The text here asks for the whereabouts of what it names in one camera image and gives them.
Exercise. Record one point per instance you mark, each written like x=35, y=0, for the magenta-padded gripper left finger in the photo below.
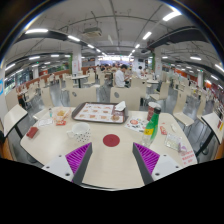
x=78, y=160

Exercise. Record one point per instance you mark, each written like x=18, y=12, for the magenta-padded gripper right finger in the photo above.
x=146, y=159

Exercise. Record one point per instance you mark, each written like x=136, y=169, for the green plastic drink bottle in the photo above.
x=151, y=128

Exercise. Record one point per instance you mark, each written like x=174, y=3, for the white polka dot mug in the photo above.
x=81, y=131

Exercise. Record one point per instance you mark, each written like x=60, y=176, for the clear plastic wrapper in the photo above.
x=172, y=141

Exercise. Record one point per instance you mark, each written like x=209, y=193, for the red sauce packet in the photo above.
x=163, y=130

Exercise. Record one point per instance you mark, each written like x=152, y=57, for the flat round red coaster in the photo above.
x=111, y=140

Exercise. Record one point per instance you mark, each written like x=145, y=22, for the red white snack packet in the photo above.
x=60, y=123

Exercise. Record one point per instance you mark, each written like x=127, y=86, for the small white sachet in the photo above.
x=173, y=128

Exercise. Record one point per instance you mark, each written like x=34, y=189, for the pink printed paper slip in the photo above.
x=188, y=157

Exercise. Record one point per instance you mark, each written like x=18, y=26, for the red paper cup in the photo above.
x=150, y=111

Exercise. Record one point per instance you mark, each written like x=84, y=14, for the clear plastic food bag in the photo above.
x=61, y=113

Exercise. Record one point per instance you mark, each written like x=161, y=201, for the white paper sheet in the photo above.
x=45, y=122

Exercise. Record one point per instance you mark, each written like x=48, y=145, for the dark brown food tray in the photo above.
x=96, y=112

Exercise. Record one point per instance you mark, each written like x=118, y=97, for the small red wallet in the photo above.
x=32, y=132

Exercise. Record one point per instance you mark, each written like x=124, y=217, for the white crumpled napkin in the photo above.
x=120, y=106

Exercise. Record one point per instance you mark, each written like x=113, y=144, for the group of beige chairs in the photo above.
x=163, y=91

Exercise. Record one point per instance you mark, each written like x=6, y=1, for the beige neighbouring table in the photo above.
x=13, y=116
x=213, y=125

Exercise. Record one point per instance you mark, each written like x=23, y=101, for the person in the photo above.
x=120, y=77

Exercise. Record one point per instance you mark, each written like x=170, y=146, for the ceiling air conditioner unit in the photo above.
x=92, y=31

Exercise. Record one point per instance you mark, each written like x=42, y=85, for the group of ceiling lights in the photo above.
x=171, y=15

